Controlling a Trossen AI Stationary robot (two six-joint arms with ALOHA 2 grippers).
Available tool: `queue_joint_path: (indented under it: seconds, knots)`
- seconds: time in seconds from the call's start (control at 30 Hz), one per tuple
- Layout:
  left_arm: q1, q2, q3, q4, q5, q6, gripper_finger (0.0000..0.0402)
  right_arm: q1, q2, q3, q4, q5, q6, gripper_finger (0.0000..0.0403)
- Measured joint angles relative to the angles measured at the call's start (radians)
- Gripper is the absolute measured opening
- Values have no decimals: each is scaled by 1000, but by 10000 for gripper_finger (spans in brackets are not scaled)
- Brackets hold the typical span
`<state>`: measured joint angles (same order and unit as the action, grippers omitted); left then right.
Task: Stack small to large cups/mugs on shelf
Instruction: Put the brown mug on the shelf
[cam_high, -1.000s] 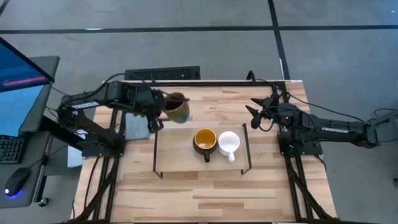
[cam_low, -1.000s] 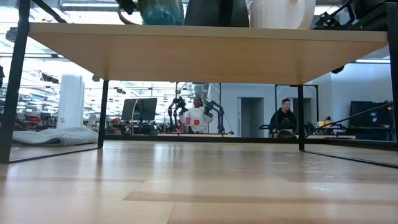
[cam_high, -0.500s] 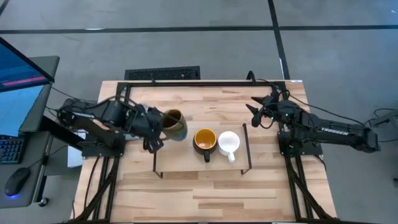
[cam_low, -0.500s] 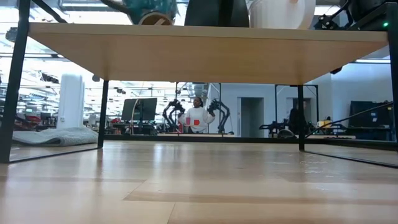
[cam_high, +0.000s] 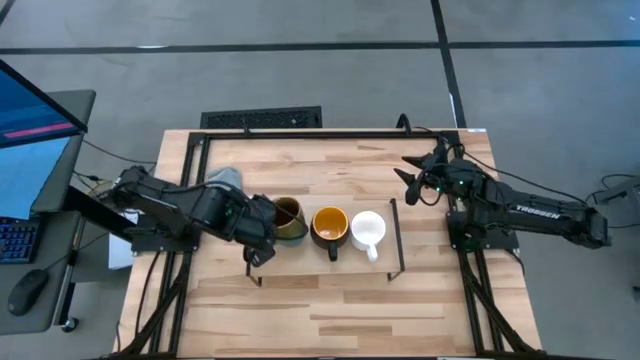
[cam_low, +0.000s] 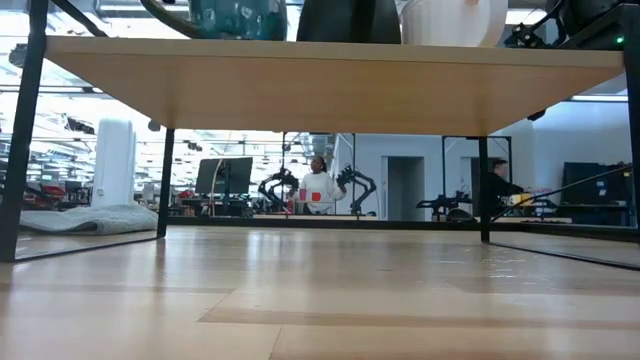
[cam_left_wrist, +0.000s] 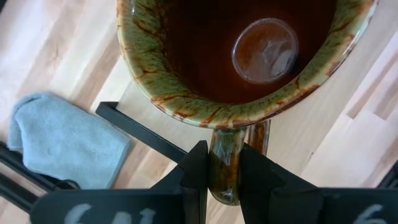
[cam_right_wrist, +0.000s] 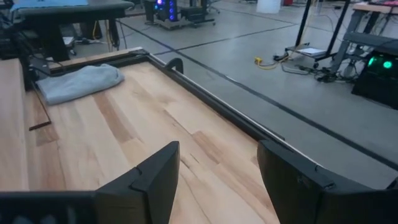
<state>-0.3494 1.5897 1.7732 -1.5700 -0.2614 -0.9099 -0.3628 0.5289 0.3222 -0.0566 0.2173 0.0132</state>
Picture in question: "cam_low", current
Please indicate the red cup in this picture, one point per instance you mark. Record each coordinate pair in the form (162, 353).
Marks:
(316, 196)

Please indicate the black dome camera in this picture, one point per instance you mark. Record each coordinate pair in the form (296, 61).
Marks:
(154, 125)

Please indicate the black cabinet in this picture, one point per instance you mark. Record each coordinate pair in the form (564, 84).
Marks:
(590, 182)

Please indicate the yellow mug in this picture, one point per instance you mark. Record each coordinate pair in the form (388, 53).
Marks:
(522, 199)

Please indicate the white pillar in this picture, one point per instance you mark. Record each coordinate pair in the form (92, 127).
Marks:
(114, 165)

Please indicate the white mug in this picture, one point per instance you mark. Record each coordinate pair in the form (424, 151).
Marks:
(450, 25)

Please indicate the black monitor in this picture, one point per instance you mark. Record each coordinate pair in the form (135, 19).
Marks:
(212, 175)

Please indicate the wooden shelf with black frame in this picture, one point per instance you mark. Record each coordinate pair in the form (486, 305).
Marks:
(340, 85)

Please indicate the person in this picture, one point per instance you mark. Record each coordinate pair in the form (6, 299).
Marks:
(500, 187)
(325, 182)

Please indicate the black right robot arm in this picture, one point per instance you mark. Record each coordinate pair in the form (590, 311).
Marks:
(580, 12)

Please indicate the black round object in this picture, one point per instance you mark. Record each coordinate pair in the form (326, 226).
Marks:
(460, 215)

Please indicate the black background robot arm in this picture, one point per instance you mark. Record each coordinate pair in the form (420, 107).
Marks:
(367, 182)
(442, 202)
(282, 176)

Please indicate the pink cup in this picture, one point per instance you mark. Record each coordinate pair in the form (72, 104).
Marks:
(302, 195)

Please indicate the black round mug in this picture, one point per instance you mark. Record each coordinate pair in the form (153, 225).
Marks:
(340, 22)

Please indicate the grey folded towel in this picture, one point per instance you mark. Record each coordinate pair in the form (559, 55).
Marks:
(100, 220)

